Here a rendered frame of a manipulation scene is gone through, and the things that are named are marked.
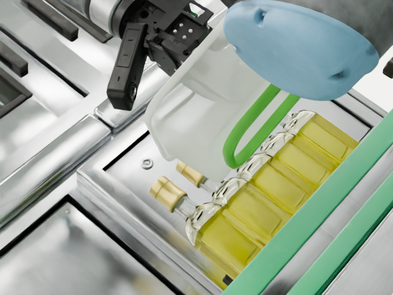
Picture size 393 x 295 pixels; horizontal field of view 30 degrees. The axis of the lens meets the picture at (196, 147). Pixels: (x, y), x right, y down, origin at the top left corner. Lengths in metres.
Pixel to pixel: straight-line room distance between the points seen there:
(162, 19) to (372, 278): 0.41
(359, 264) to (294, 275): 0.08
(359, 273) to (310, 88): 0.32
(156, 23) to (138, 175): 0.32
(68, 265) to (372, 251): 0.50
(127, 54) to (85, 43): 0.50
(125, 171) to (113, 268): 0.16
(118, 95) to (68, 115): 0.40
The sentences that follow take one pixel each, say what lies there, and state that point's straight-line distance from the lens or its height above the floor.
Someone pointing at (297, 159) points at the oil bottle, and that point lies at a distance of 1.08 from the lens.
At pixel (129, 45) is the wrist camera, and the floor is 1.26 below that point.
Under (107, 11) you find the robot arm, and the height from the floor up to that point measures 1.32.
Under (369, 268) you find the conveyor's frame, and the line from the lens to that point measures 0.87.
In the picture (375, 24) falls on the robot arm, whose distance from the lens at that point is 0.59.
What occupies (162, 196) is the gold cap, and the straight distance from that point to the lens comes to 1.03.
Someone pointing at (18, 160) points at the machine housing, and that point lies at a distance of 1.26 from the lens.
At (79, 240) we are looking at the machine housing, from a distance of 1.19.
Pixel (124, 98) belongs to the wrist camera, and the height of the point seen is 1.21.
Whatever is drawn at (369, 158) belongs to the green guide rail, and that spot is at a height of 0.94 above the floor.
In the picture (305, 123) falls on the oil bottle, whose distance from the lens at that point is 1.12.
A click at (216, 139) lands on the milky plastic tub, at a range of 0.74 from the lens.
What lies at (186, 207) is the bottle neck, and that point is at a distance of 1.02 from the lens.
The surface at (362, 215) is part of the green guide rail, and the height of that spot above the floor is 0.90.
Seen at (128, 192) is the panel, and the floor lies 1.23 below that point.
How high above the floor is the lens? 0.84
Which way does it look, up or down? 17 degrees up
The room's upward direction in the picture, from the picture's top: 52 degrees counter-clockwise
